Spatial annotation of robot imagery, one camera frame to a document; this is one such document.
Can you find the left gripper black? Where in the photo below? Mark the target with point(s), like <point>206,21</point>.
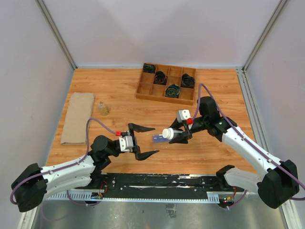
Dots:
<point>139,155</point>

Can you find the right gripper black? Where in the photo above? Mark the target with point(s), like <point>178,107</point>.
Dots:
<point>182,138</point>

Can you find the white pill bottle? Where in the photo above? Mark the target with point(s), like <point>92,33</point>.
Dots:
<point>171,133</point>

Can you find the blue weekly pill organizer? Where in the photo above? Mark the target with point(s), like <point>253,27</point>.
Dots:
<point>159,139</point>

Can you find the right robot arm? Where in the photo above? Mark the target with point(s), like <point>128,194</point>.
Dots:
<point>275,181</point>

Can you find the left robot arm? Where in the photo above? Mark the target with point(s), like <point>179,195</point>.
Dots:
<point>36,183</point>

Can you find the rolled tie green pattern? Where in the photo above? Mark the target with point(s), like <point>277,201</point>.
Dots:
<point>172,91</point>

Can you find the small glass bottle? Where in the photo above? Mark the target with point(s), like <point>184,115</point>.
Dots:
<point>103,108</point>

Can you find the wooden compartment tray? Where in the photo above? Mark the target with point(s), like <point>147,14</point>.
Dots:
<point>147,90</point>

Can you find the rolled tie right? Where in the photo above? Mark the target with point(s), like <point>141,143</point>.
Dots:
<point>187,81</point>

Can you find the rolled tie orange stripes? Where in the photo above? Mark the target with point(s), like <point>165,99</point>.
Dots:
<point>160,78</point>

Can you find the beige folded cloth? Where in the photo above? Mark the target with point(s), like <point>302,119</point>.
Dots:
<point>78,113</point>

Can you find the rolled tie top left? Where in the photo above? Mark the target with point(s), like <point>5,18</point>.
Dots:
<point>149,68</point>

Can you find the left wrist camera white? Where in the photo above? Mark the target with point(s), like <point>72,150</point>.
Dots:
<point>126,144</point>

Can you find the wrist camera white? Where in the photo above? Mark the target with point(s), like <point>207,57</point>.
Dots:
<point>183,115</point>
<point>126,144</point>

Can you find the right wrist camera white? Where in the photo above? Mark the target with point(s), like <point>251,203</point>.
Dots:
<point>183,115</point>

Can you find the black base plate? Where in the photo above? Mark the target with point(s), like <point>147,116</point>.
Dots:
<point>156,186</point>

